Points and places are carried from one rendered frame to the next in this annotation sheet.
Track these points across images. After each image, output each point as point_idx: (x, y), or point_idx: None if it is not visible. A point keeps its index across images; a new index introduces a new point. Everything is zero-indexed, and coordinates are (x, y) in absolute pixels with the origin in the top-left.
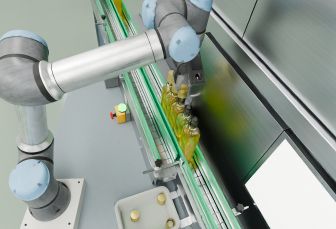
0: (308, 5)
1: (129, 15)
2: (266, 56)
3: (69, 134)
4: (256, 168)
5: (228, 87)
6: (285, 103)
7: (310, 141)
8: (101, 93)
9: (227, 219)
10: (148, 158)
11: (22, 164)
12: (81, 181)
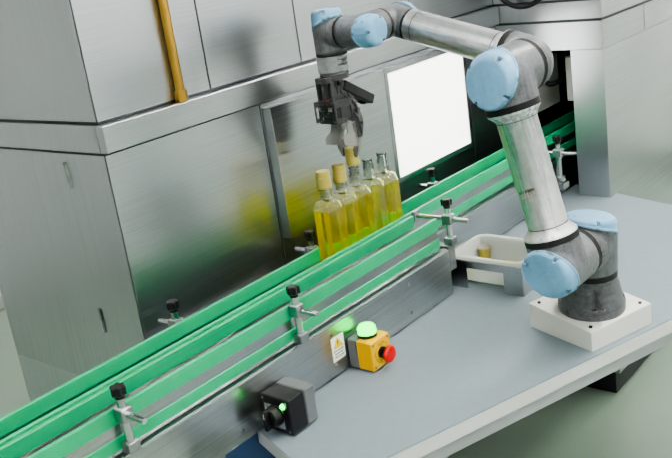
0: None
1: (37, 403)
2: None
3: (484, 385)
4: (394, 138)
5: None
6: (369, 51)
7: (392, 51)
8: (338, 417)
9: None
10: (433, 263)
11: (586, 220)
12: (535, 301)
